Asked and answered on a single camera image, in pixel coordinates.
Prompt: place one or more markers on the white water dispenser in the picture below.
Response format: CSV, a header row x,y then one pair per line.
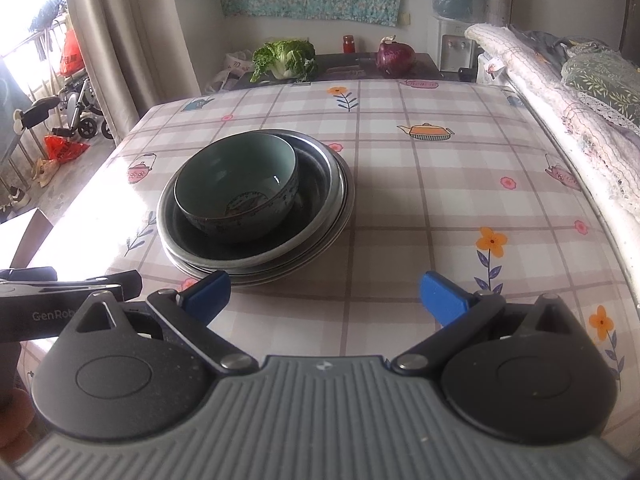
x,y
455,45

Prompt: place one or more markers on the deep steel bowl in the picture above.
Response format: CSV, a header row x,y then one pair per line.
x,y
305,220

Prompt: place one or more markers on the small printed card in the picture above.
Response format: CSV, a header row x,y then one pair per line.
x,y
495,69

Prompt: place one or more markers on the person's left hand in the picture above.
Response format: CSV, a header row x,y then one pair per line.
x,y
15,415

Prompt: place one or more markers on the grey bed sheet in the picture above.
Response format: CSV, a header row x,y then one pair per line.
x,y
545,40

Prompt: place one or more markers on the dark side table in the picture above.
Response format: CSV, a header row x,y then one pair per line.
x,y
340,67

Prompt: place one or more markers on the dark blue hanging clothes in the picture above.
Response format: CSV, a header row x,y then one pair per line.
x,y
47,12

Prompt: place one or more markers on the teal ceramic bowl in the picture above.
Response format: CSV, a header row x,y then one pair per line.
x,y
235,175

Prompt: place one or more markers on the grey floral pillow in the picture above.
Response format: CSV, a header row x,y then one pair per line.
x,y
605,80

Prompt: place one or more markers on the brown wooden chair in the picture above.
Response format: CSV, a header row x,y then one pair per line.
x,y
35,240

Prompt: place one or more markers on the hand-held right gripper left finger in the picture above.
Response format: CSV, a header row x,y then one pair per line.
x,y
207,292

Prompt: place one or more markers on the large stainless steel basin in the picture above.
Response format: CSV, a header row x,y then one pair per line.
x,y
336,195

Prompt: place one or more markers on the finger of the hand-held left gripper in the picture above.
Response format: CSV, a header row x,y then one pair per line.
x,y
30,274
125,280

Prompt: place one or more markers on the napa cabbage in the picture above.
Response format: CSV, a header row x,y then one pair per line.
x,y
285,57

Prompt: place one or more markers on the red plastic bag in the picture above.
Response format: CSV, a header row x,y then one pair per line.
x,y
65,149

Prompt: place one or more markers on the beige curtain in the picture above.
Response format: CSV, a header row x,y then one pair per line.
x,y
125,35

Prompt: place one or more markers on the beige shoe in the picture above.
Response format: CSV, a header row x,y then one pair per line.
x,y
45,170

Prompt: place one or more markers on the white wall socket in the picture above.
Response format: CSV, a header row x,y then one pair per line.
x,y
405,19

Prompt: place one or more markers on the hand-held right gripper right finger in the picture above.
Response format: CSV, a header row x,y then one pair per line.
x,y
445,300

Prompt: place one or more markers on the white plastic bag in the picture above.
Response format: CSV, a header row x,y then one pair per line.
x,y
230,70

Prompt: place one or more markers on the orange plastic bag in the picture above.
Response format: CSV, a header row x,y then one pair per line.
x,y
70,55

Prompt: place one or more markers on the red bottle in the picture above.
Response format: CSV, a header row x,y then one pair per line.
x,y
348,45

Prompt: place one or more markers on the red cabbage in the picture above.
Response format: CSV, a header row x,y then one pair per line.
x,y
395,57

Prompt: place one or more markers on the folded wheelchair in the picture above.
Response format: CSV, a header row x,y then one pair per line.
x,y
75,105

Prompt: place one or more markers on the white lace quilt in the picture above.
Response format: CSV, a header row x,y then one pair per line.
x,y
550,90

